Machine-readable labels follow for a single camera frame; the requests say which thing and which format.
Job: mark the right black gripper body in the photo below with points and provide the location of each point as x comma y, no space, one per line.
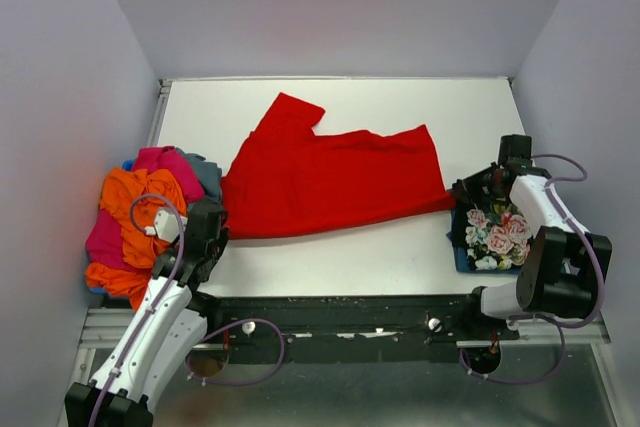
486,180

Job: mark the pink t shirt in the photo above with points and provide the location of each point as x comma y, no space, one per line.
159,170

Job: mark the black floral folded t shirt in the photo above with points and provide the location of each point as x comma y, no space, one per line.
495,236

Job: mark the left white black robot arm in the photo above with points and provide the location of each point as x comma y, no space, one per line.
169,322

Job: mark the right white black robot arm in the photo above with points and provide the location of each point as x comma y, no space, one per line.
563,277

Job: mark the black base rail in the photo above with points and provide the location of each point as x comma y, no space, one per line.
352,329

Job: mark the red t shirt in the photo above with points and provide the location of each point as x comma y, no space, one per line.
288,181

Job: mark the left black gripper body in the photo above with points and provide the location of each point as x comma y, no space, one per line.
218,243

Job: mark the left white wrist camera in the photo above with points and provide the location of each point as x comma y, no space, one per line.
165,225

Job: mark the orange t shirt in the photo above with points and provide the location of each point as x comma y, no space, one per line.
142,213

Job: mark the grey blue t shirt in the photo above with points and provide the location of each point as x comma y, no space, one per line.
208,174

